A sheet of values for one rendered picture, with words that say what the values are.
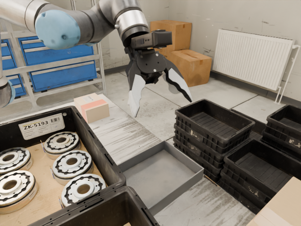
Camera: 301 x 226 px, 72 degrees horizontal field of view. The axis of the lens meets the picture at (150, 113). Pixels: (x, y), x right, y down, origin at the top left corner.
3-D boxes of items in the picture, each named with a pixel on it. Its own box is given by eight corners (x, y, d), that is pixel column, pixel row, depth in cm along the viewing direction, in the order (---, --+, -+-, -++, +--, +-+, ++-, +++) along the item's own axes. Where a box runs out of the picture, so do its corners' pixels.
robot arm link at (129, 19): (148, 9, 49) (116, 10, 46) (154, 25, 49) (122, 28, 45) (139, 29, 56) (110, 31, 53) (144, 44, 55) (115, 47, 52)
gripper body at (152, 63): (157, 86, 55) (142, 46, 56) (172, 71, 47) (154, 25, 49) (131, 91, 51) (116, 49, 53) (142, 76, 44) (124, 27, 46)
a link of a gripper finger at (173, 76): (187, 99, 55) (160, 77, 53) (199, 91, 49) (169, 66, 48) (181, 108, 53) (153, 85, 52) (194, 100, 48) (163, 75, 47)
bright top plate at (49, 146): (43, 137, 66) (43, 136, 66) (75, 129, 70) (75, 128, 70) (45, 157, 59) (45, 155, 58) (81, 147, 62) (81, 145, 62)
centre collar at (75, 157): (60, 162, 56) (59, 160, 56) (77, 154, 59) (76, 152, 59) (66, 172, 53) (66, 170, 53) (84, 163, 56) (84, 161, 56)
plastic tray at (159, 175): (164, 149, 85) (164, 139, 83) (202, 178, 72) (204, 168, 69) (105, 181, 71) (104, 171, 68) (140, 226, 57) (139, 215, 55)
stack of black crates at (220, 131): (170, 161, 157) (173, 110, 134) (197, 145, 172) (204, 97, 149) (212, 197, 130) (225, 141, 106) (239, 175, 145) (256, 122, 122)
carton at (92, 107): (76, 110, 112) (73, 98, 108) (96, 104, 118) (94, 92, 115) (88, 123, 101) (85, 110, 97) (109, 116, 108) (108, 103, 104)
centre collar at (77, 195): (70, 189, 49) (69, 187, 48) (89, 178, 51) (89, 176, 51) (78, 203, 45) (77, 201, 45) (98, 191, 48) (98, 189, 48)
